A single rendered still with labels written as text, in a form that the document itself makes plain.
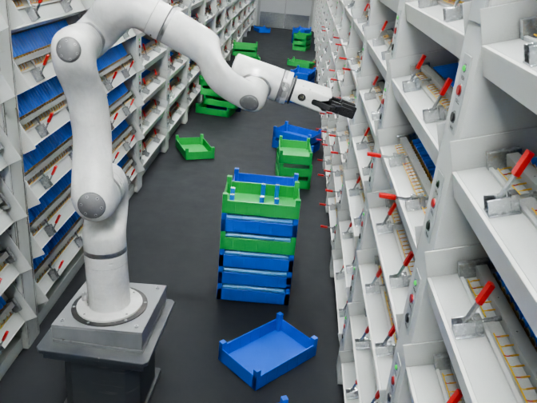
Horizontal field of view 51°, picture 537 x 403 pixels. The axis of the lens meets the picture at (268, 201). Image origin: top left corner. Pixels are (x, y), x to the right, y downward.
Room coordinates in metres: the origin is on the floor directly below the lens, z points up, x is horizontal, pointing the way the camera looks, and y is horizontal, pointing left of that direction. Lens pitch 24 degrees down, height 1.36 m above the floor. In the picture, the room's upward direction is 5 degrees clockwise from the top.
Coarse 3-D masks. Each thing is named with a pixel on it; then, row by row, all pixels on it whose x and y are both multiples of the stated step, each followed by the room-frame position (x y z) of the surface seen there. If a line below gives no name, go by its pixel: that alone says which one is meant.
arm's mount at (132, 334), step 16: (80, 288) 1.49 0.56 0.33; (144, 288) 1.51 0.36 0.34; (160, 288) 1.51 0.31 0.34; (144, 304) 1.41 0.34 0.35; (160, 304) 1.45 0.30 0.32; (64, 320) 1.31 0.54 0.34; (80, 320) 1.31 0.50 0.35; (128, 320) 1.32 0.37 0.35; (144, 320) 1.33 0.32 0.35; (64, 336) 1.28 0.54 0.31; (80, 336) 1.28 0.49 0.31; (96, 336) 1.28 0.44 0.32; (112, 336) 1.27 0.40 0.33; (128, 336) 1.27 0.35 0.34; (144, 336) 1.29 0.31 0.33
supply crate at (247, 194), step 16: (224, 192) 2.00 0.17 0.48; (240, 192) 2.18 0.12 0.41; (256, 192) 2.18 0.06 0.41; (272, 192) 2.18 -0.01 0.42; (288, 192) 2.18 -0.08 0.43; (224, 208) 1.98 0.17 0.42; (240, 208) 1.98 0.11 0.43; (256, 208) 1.98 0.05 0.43; (272, 208) 1.98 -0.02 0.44; (288, 208) 1.98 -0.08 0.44
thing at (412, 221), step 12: (384, 132) 1.54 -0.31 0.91; (396, 132) 1.54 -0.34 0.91; (408, 132) 1.54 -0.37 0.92; (384, 144) 1.54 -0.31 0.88; (396, 144) 1.53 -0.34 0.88; (384, 168) 1.45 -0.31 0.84; (396, 168) 1.36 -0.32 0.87; (408, 168) 1.34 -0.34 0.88; (396, 180) 1.28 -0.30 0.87; (408, 180) 1.27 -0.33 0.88; (396, 192) 1.21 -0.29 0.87; (408, 192) 1.20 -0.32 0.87; (396, 204) 1.23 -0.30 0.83; (408, 216) 1.08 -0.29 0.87; (420, 216) 1.07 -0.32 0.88; (408, 228) 1.03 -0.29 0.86; (420, 228) 0.94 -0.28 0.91
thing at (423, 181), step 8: (400, 144) 1.51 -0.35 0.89; (408, 144) 1.45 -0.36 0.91; (400, 152) 1.43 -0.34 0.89; (408, 152) 1.39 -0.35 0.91; (408, 160) 1.37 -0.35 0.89; (416, 160) 1.33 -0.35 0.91; (416, 168) 1.27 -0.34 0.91; (408, 176) 1.27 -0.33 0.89; (416, 176) 1.26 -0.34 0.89; (424, 176) 1.22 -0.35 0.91; (424, 184) 1.17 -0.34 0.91; (424, 192) 1.15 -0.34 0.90; (424, 208) 1.08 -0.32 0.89
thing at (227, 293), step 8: (224, 288) 1.98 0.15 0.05; (224, 296) 1.98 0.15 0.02; (232, 296) 1.98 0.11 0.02; (240, 296) 1.98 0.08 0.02; (248, 296) 1.98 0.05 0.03; (256, 296) 1.98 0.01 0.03; (264, 296) 1.98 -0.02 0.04; (272, 296) 1.98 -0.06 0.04; (280, 296) 1.98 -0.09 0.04; (288, 296) 1.98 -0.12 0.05; (280, 304) 1.98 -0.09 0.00
